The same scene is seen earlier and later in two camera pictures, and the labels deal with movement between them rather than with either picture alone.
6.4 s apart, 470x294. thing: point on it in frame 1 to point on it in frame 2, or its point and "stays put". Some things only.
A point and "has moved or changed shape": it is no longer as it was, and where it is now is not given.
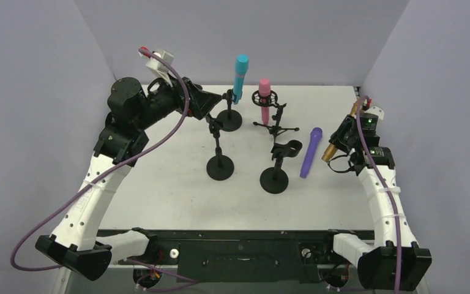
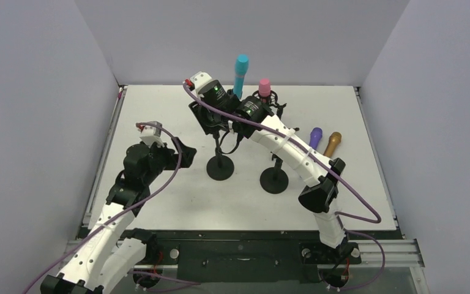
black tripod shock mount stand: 265,101 stays put
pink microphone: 264,87 stays put
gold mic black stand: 219,167 stays put
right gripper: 344,135 to 202,119
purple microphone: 316,136 stays put
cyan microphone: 242,67 stays put
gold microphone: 331,148 has moved or changed shape
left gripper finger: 204,101 to 187,155
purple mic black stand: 273,180 stays put
